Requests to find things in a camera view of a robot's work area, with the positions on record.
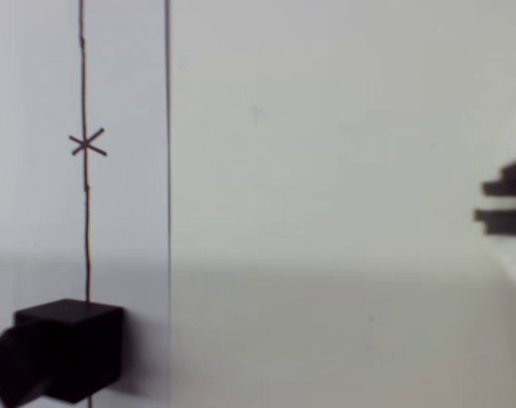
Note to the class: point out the white gripper finger with black tip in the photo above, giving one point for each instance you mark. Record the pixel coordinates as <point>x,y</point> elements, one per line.
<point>506,222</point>
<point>510,180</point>

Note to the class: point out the black cube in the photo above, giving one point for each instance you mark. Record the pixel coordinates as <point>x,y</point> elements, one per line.
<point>70,348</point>

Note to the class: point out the white paper sheet with markings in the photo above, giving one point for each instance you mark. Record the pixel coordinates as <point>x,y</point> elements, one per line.
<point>126,127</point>

